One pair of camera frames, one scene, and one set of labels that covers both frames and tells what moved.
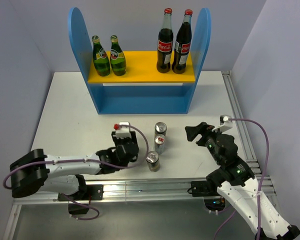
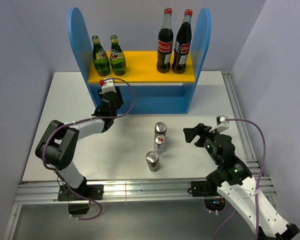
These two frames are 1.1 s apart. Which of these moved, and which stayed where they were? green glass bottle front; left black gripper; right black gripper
Moved: left black gripper
Stayed: green glass bottle front; right black gripper
